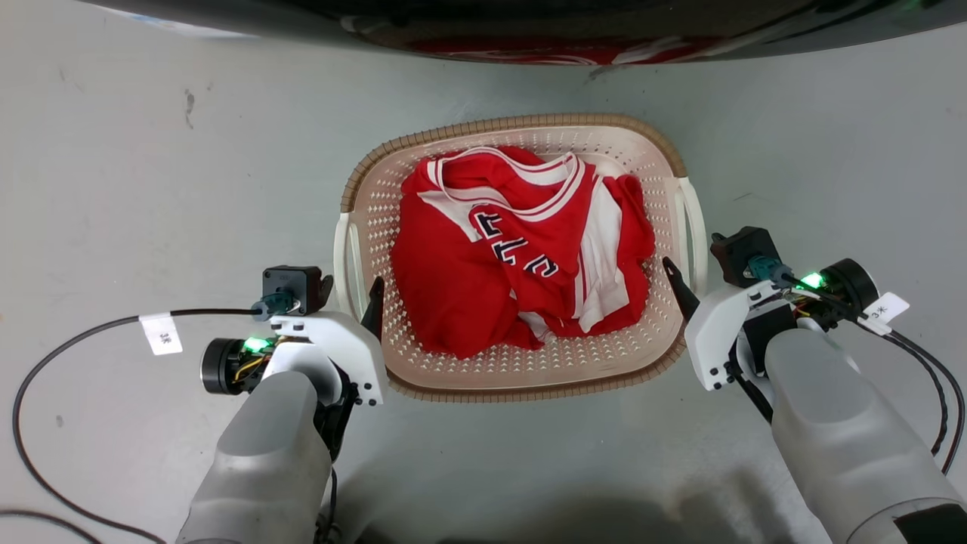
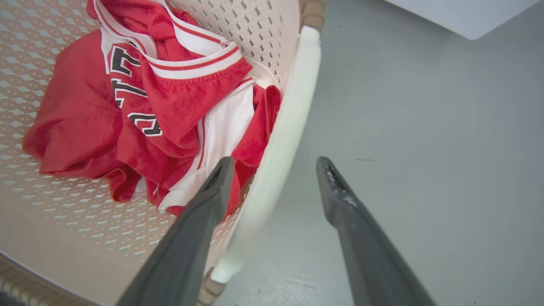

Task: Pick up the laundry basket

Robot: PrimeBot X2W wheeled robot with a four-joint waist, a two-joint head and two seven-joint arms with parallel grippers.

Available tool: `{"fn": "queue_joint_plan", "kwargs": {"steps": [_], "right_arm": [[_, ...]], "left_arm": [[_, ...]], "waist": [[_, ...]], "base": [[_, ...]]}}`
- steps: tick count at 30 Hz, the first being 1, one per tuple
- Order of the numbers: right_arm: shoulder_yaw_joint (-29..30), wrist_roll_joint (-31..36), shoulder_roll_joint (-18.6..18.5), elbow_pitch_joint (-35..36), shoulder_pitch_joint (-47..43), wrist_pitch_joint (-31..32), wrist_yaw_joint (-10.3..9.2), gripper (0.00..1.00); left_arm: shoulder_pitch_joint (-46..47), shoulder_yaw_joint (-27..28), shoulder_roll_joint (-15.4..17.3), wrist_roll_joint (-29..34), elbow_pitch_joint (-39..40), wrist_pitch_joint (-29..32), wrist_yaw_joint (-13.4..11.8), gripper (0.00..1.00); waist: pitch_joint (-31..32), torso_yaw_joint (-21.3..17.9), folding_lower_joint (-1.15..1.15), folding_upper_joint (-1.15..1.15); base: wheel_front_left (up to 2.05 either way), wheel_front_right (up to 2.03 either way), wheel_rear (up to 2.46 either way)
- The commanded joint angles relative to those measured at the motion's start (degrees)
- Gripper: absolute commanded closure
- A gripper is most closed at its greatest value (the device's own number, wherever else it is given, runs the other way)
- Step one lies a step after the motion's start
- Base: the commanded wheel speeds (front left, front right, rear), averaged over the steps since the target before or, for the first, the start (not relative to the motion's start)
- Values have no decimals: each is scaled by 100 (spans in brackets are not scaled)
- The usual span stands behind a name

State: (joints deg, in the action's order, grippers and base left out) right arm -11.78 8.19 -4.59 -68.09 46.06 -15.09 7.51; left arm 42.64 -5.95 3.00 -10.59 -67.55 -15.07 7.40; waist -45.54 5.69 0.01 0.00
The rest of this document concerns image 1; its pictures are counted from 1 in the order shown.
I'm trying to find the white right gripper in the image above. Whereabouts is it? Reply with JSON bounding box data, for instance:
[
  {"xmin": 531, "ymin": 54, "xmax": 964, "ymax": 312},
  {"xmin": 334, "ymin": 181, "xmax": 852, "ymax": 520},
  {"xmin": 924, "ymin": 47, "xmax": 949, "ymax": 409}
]
[{"xmin": 662, "ymin": 256, "xmax": 882, "ymax": 392}]

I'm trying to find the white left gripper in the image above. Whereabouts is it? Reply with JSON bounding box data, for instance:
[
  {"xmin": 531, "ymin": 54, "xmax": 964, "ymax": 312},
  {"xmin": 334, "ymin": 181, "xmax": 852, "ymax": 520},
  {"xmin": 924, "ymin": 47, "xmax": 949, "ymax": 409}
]
[{"xmin": 200, "ymin": 274, "xmax": 390, "ymax": 406}]

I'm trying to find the beige plastic laundry basket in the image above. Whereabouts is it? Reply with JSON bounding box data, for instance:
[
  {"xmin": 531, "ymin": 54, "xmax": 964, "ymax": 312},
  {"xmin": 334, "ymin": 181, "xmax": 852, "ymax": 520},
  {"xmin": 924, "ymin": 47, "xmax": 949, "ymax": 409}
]
[{"xmin": 333, "ymin": 113, "xmax": 709, "ymax": 403}]

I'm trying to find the red and white jersey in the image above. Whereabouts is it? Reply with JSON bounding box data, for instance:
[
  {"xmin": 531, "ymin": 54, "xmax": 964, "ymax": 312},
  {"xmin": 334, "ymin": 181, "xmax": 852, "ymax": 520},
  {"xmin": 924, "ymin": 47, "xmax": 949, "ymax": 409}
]
[{"xmin": 390, "ymin": 146, "xmax": 657, "ymax": 360}]

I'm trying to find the dark glossy washing machine door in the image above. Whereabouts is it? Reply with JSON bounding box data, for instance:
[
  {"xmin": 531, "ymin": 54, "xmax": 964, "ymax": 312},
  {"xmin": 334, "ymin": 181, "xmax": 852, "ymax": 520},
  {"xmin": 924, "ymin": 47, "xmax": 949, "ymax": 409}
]
[{"xmin": 76, "ymin": 0, "xmax": 967, "ymax": 66}]

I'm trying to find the white label on left cable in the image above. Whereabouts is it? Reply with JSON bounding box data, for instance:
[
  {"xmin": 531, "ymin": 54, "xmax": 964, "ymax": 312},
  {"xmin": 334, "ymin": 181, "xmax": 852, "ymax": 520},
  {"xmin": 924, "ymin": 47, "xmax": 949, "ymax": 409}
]
[{"xmin": 139, "ymin": 313, "xmax": 184, "ymax": 357}]

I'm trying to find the white label on cable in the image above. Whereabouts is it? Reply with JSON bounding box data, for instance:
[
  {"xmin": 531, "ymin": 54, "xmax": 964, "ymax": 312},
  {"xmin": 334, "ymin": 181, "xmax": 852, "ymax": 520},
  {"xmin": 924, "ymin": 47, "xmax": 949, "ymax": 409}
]
[
  {"xmin": 139, "ymin": 313, "xmax": 184, "ymax": 357},
  {"xmin": 860, "ymin": 292, "xmax": 912, "ymax": 336}
]

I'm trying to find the white label on right cable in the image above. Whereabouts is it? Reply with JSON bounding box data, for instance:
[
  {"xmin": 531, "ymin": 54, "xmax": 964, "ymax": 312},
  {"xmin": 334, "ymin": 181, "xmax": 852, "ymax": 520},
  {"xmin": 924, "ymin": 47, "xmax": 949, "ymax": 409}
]
[{"xmin": 860, "ymin": 292, "xmax": 912, "ymax": 336}]

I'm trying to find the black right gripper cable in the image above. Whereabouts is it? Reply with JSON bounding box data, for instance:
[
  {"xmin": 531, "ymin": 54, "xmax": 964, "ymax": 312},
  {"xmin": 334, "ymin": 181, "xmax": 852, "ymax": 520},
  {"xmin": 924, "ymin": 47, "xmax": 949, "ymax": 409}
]
[{"xmin": 782, "ymin": 274, "xmax": 966, "ymax": 477}]

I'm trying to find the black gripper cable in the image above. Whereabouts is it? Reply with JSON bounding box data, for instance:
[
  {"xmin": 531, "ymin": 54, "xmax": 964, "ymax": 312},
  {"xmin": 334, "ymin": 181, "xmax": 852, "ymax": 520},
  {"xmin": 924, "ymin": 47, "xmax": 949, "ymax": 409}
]
[
  {"xmin": 12, "ymin": 306, "xmax": 261, "ymax": 544},
  {"xmin": 782, "ymin": 274, "xmax": 966, "ymax": 477}
]

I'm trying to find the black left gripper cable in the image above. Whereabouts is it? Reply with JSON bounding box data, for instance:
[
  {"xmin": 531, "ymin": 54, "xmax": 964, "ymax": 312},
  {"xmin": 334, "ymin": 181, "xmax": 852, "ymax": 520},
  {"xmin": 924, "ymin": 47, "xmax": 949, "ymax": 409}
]
[{"xmin": 12, "ymin": 306, "xmax": 261, "ymax": 544}]

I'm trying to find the thin black floor cable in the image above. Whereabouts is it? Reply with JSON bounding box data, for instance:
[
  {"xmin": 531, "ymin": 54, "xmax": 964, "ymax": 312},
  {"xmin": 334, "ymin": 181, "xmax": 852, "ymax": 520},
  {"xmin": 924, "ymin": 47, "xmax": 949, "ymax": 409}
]
[{"xmin": 0, "ymin": 509, "xmax": 103, "ymax": 544}]

